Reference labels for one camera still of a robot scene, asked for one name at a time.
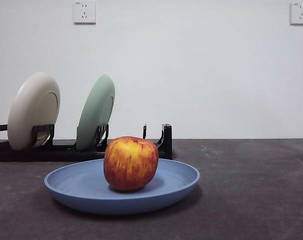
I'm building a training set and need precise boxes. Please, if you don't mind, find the white wall socket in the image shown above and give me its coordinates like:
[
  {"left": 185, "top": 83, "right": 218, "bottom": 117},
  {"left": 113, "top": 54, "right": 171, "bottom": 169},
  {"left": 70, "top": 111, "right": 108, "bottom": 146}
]
[
  {"left": 72, "top": 0, "right": 97, "bottom": 25},
  {"left": 289, "top": 2, "right": 303, "bottom": 26}
]

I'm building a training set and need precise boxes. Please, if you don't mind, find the green plate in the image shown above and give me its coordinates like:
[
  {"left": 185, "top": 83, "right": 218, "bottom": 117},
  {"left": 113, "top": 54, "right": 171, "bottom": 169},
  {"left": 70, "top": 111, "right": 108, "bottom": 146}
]
[{"left": 76, "top": 74, "right": 116, "bottom": 152}]

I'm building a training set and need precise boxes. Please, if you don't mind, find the red yellow apple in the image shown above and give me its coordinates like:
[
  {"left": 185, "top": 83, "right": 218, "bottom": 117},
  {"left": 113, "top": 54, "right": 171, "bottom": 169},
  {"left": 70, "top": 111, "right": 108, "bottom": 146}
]
[{"left": 103, "top": 135, "right": 159, "bottom": 192}]

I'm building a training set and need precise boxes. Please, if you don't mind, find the beige plate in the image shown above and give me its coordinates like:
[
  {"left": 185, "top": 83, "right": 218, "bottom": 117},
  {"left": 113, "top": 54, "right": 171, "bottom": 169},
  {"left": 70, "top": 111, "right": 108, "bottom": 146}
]
[{"left": 7, "top": 71, "right": 61, "bottom": 152}]

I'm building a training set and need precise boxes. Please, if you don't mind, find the blue plate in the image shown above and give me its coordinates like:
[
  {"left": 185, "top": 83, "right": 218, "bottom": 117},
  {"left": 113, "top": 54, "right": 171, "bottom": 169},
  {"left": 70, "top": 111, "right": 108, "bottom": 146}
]
[{"left": 43, "top": 158, "right": 201, "bottom": 216}]

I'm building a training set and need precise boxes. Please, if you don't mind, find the black plate rack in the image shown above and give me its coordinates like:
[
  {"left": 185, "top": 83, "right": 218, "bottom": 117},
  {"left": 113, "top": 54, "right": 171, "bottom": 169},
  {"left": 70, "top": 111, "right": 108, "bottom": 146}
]
[{"left": 0, "top": 123, "right": 173, "bottom": 163}]

